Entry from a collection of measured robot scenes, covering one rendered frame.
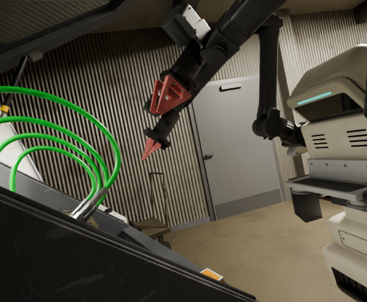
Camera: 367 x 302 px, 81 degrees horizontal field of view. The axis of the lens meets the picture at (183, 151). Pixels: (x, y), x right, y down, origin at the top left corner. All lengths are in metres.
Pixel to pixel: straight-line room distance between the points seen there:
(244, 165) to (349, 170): 2.94
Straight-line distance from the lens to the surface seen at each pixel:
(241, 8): 0.44
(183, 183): 3.36
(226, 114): 3.54
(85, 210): 0.57
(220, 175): 3.46
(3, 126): 0.95
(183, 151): 3.33
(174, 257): 0.61
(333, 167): 0.76
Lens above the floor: 1.22
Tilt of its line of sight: 1 degrees down
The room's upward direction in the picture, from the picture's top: 11 degrees counter-clockwise
